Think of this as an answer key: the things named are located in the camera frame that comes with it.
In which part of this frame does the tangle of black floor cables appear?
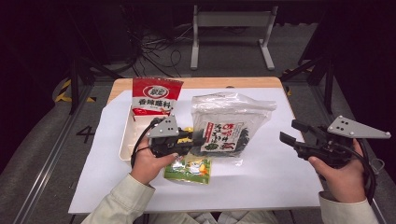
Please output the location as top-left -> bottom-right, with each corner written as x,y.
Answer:
122,15 -> 194,79

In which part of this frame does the hand-held gripper cable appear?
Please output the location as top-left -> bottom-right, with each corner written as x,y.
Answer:
130,117 -> 161,170
341,139 -> 378,205

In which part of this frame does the red seasoning packet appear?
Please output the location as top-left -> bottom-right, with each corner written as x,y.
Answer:
131,77 -> 185,117

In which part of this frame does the person's right hand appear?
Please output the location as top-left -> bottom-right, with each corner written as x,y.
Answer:
307,139 -> 367,204

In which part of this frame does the left hand-held gripper cable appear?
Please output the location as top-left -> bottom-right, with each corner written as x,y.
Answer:
130,117 -> 161,170

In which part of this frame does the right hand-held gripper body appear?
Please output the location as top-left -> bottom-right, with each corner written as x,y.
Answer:
305,115 -> 392,169

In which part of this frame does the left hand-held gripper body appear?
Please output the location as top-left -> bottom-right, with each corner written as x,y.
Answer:
146,114 -> 195,159

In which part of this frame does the aluminium floor rail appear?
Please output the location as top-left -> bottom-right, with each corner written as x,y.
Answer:
310,83 -> 389,224
11,83 -> 94,224

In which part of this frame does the clear dried seaweed packet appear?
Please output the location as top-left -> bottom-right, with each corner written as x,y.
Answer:
190,91 -> 278,159

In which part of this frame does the white table sheet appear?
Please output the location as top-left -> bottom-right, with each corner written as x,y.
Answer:
67,87 -> 323,215

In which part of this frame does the right hand-held gripper cable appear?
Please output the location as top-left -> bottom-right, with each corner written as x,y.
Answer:
341,139 -> 378,205

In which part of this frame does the black metal stand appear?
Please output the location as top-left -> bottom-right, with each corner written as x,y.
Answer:
65,55 -> 123,116
279,55 -> 336,116

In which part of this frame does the white plastic container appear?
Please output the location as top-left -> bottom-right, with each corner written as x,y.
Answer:
118,104 -> 176,162

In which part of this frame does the person's left hand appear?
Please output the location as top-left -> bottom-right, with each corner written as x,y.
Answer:
129,135 -> 182,187

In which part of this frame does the white metal stand frame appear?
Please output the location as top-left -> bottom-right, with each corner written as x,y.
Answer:
190,4 -> 279,71

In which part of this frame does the yellow green spouted pouch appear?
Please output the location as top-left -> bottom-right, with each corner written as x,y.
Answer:
163,125 -> 213,186

